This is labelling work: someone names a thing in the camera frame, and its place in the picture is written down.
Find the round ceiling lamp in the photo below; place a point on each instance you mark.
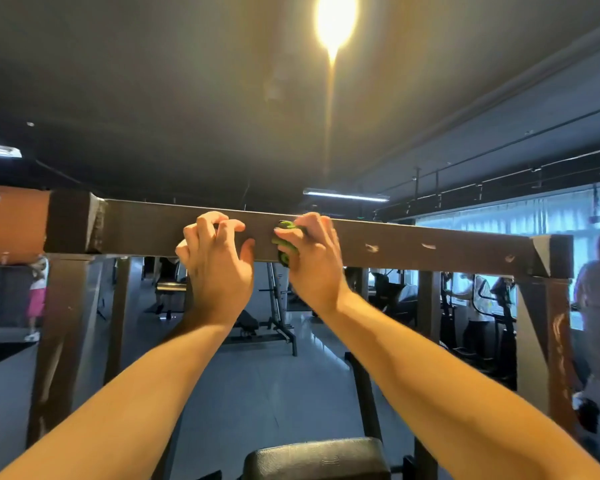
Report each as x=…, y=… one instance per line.
x=336, y=20

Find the person's left forearm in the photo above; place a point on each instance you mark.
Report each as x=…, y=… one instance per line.
x=110, y=415

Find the person's right forearm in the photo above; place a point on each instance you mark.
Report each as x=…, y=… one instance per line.
x=470, y=395

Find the person's right hand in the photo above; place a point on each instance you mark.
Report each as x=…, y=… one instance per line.
x=315, y=265

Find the black elliptical trainer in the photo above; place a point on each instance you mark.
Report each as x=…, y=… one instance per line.
x=480, y=330

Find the large bright window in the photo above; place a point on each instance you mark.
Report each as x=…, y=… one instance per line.
x=570, y=210

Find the grey steel gym machine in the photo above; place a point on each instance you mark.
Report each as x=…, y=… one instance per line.
x=430, y=250

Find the black padded bench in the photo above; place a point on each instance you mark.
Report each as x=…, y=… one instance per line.
x=315, y=460

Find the person's left hand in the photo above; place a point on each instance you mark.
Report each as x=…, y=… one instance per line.
x=218, y=270

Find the green cleaning cloth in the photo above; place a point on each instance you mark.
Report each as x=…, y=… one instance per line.
x=283, y=240

